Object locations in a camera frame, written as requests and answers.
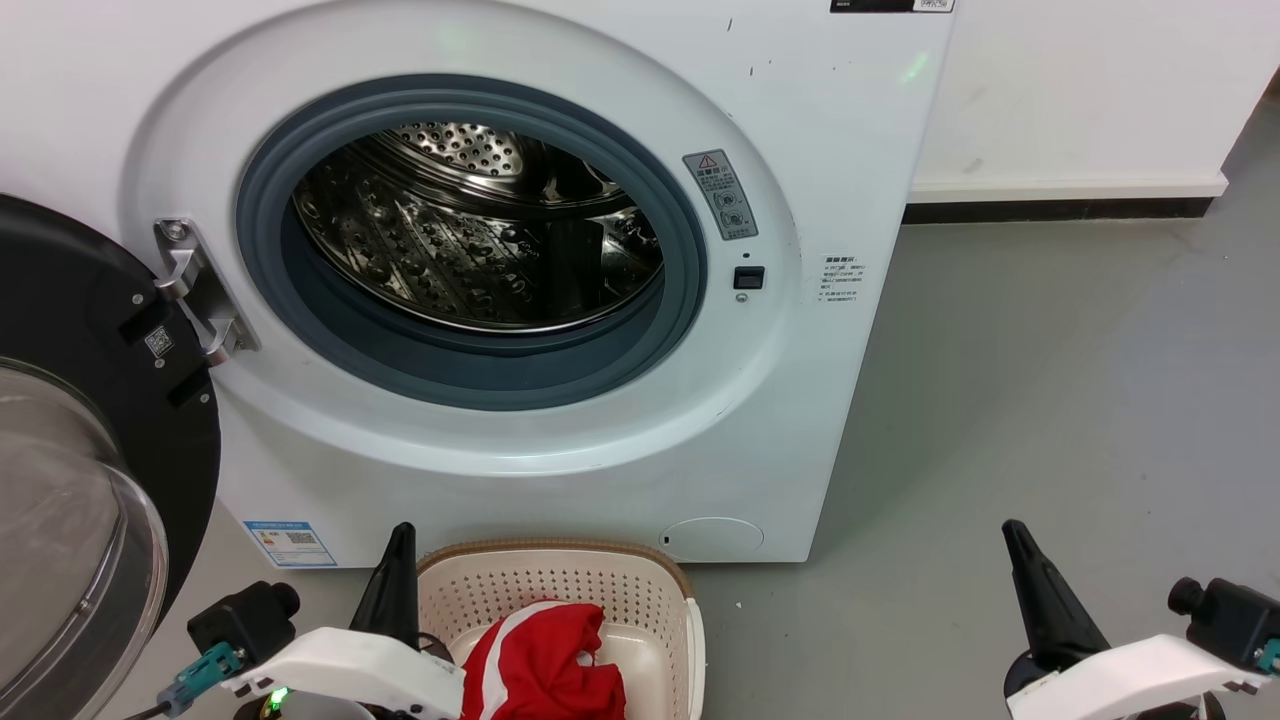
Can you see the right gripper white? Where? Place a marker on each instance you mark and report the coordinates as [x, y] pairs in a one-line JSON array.
[[1130, 680]]

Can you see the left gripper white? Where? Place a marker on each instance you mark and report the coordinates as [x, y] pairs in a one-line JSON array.
[[350, 668]]

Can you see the red garment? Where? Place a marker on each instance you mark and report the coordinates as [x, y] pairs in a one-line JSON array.
[[540, 670]]

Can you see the cream plastic laundry basket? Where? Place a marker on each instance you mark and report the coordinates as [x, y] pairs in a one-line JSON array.
[[640, 600]]

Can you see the stainless steel washing machine drum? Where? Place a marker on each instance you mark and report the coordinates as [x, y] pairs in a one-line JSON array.
[[430, 250]]

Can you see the black round washer door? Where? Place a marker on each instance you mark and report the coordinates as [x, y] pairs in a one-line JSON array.
[[60, 300]]

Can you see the blue energy label sticker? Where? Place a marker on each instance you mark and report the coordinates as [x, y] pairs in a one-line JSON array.
[[290, 543]]

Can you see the grey rubber door gasket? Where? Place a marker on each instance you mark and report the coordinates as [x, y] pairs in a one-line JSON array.
[[460, 372]]

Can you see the white front-load washing machine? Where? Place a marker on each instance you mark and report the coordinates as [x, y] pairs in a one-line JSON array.
[[800, 420]]

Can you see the round white filter cover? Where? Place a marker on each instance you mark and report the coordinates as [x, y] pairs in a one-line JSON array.
[[712, 538]]

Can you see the white QR code sticker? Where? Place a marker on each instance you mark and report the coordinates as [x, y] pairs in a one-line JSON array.
[[160, 342]]

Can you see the silver metal door hinge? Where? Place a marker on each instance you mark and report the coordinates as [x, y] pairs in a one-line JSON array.
[[200, 295]]

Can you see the white text sticker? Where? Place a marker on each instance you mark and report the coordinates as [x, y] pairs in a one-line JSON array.
[[841, 279]]

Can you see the black door latch socket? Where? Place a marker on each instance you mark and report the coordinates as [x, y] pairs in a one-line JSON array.
[[749, 277]]

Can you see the grey warning sticker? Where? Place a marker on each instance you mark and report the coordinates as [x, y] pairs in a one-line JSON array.
[[721, 195]]

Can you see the black panel label strip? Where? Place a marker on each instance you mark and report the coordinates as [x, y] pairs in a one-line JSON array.
[[890, 5]]

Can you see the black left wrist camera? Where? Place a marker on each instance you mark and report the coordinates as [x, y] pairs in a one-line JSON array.
[[245, 620]]

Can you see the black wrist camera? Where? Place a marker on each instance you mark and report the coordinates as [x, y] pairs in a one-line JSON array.
[[245, 620], [1230, 620]]

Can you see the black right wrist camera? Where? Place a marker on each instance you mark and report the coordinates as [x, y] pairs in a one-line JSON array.
[[1230, 620]]

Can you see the white wall ledge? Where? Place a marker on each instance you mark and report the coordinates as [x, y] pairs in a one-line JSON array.
[[1070, 187]]

